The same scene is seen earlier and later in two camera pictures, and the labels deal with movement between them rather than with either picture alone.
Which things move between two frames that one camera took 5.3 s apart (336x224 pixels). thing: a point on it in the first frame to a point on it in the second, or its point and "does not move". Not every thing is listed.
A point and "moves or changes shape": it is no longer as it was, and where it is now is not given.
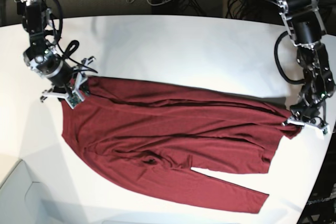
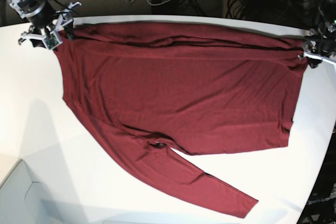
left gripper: [69, 81] to [48, 24]
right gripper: [310, 107] to [321, 45]
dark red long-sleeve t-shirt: [155, 132] moves or changes shape
